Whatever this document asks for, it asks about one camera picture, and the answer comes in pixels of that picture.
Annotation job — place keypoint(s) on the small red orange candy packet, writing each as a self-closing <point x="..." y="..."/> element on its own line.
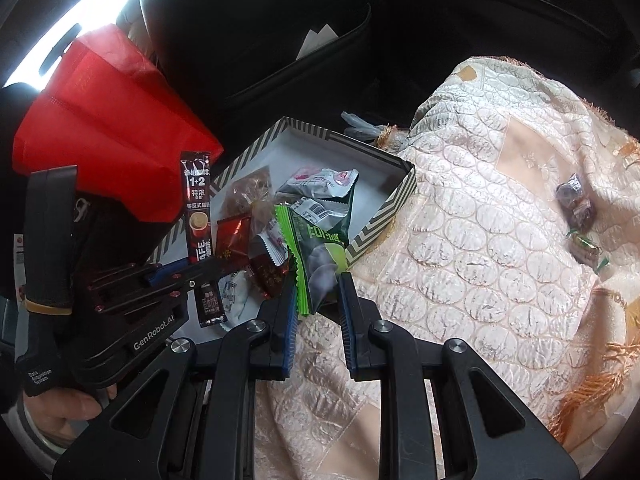
<point x="232" y="237"/>

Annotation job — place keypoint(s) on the dark coffee stick packet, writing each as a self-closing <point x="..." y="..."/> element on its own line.
<point x="197" y="210"/>

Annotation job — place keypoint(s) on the black bag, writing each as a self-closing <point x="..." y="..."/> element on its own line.
<point x="115" y="230"/>

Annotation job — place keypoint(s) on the white red snack packet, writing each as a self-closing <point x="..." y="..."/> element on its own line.
<point x="315" y="182"/>

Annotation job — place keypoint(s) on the car window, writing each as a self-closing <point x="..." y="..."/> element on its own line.
<point x="75" y="15"/>

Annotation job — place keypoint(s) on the crumpled clear plastic bag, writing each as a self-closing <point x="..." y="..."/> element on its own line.
<point x="365" y="127"/>

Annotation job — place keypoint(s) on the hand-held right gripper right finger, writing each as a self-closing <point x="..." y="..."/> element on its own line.
<point x="347" y="330"/>

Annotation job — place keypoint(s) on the white paper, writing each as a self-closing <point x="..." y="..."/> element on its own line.
<point x="320" y="40"/>

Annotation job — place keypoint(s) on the green wrapped candy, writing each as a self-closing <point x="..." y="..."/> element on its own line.
<point x="585" y="247"/>

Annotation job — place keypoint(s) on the green edged snack packet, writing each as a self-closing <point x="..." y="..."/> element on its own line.
<point x="320" y="260"/>

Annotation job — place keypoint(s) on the white packet with red edge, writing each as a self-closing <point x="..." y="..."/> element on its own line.
<point x="272" y="247"/>

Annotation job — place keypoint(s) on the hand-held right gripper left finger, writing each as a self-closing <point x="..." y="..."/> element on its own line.
<point x="287" y="330"/>

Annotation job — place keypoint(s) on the black car seat back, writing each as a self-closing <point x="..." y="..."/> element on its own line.
<point x="250" y="35"/>

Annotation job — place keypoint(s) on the cream quilted blanket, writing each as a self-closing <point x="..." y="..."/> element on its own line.
<point x="475" y="260"/>

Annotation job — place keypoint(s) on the clear plastic snack bag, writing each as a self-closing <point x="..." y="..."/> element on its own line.
<point x="245" y="190"/>

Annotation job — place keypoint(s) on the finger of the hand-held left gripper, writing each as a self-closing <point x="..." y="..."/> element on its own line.
<point x="162" y="271"/>
<point x="200" y="277"/>

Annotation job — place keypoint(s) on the red fabric bag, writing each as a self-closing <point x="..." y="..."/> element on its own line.
<point x="100" y="125"/>

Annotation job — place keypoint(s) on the dark candy in clear wrapper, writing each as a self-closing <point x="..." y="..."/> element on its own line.
<point x="575" y="200"/>

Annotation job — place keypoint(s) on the person's left hand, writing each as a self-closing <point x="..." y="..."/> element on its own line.
<point x="60" y="405"/>

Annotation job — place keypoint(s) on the striped cardboard box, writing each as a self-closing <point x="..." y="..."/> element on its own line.
<point x="300" y="150"/>

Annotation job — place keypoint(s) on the white grey snack packet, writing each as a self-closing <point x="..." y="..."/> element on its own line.
<point x="315" y="212"/>

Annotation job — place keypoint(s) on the dark red foil snack packet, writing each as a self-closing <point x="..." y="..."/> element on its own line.
<point x="267" y="275"/>

